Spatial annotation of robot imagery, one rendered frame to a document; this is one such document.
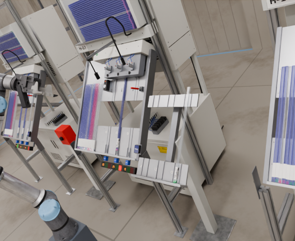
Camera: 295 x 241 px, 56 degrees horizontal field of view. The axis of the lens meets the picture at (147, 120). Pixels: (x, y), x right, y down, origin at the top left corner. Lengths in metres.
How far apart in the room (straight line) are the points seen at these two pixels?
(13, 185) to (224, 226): 1.38
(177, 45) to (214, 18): 3.00
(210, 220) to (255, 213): 0.34
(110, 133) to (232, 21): 3.43
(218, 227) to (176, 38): 1.36
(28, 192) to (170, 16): 1.44
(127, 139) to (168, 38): 0.74
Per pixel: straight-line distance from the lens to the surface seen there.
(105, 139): 1.99
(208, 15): 5.05
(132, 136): 1.80
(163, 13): 1.98
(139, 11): 1.78
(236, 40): 5.00
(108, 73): 2.00
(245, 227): 2.11
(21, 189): 1.77
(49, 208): 1.72
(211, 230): 2.09
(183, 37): 2.12
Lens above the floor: 1.66
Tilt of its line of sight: 26 degrees down
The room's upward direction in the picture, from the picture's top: 25 degrees counter-clockwise
